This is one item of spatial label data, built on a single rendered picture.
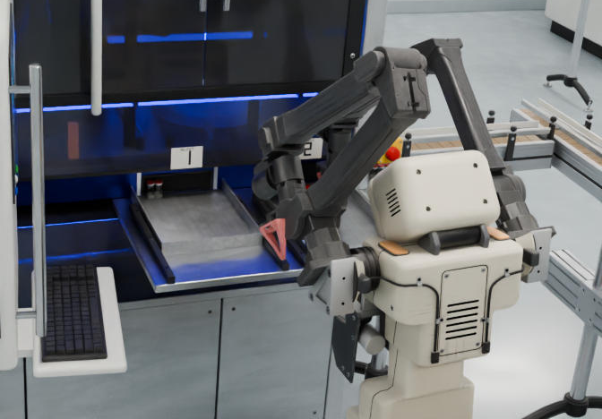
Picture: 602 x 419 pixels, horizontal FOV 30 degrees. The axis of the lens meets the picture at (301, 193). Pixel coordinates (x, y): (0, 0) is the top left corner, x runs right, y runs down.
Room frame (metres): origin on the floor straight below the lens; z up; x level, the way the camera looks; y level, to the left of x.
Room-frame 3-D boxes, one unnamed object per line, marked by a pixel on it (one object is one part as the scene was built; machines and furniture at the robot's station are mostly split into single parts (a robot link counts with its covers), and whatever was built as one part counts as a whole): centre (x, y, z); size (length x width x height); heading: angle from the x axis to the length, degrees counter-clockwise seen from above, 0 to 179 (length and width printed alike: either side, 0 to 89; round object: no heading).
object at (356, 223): (2.65, -0.09, 0.90); 0.34 x 0.26 x 0.04; 23
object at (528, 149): (3.20, -0.44, 0.92); 0.69 x 0.16 x 0.16; 113
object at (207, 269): (2.62, 0.09, 0.87); 0.70 x 0.48 x 0.02; 113
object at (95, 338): (2.23, 0.51, 0.82); 0.40 x 0.14 x 0.02; 15
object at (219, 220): (2.62, 0.27, 0.90); 0.34 x 0.26 x 0.04; 23
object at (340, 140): (2.71, -0.08, 1.11); 0.07 x 0.06 x 0.07; 29
